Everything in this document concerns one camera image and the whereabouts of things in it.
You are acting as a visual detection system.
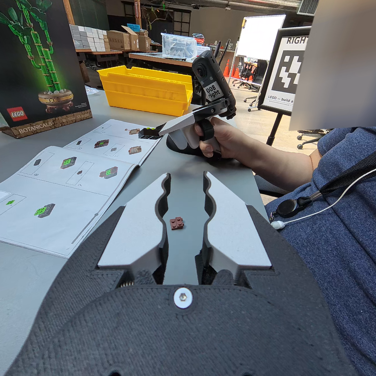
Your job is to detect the white earphone cable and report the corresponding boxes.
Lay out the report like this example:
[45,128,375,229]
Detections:
[270,169,376,230]

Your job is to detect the brick instruction booklet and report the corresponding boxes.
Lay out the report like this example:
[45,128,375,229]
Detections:
[0,119,163,259]

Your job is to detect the person's right hand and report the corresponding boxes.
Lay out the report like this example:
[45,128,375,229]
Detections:
[194,117,257,169]

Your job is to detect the black office chair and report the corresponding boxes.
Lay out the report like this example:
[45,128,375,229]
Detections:
[232,57,269,91]

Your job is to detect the person's blue shirt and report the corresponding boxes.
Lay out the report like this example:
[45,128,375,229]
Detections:
[264,127,376,376]

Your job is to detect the person's right forearm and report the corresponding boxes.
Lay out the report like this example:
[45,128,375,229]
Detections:
[250,138,319,184]

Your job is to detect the wooden work table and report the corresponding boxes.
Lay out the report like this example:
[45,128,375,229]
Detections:
[129,52,194,68]

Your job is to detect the black badge reel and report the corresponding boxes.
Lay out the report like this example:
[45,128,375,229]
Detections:
[270,197,321,219]

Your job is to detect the black seat of person's chair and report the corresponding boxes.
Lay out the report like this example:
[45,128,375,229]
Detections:
[254,175,290,198]

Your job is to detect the yellow plastic bin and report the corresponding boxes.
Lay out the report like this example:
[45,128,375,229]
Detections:
[97,65,193,116]

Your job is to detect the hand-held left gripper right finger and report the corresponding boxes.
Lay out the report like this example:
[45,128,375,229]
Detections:
[202,171,272,287]

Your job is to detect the stack of white boxes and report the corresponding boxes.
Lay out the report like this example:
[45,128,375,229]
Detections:
[70,25,109,52]

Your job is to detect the black framed sign stand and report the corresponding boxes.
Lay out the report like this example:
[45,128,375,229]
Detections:
[258,26,312,146]

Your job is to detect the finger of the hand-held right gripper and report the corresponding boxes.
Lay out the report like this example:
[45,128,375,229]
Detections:
[158,112,204,137]

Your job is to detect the white whiteboard on stand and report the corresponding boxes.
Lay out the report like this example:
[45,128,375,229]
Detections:
[233,15,286,86]

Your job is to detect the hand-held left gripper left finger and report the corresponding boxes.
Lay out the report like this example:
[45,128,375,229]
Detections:
[98,173,171,285]

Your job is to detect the office chair wheel base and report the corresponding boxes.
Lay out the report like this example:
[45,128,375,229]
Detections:
[297,129,334,150]

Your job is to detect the bamboo brick set box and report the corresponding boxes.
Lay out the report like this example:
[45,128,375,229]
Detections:
[0,0,93,138]

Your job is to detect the clear plastic storage bin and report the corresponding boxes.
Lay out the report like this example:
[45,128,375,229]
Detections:
[161,32,198,59]

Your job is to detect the stack of cardboard boxes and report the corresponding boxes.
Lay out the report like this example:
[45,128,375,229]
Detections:
[106,26,151,52]

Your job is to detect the black and green brick assembly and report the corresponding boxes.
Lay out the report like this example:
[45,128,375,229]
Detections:
[139,127,163,140]

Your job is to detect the grey desk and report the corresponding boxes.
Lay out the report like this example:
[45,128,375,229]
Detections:
[0,87,269,373]

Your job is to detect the black lanyard strap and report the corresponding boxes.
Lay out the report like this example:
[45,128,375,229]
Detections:
[319,151,376,194]

